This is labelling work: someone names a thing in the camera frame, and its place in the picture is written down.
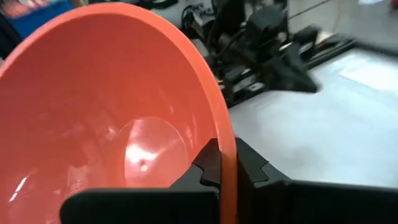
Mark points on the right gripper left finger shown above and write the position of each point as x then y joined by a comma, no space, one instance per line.
140,207

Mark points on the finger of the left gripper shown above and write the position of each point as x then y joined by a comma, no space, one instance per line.
281,79
300,70

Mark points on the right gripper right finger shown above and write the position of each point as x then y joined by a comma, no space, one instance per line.
311,205

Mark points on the orange plastic bowl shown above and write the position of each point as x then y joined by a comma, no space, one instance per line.
93,93

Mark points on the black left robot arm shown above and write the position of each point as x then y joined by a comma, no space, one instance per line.
224,18

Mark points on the blue printed box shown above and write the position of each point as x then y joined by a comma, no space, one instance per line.
40,15

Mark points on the black metal table frame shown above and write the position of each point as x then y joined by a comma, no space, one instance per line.
342,43

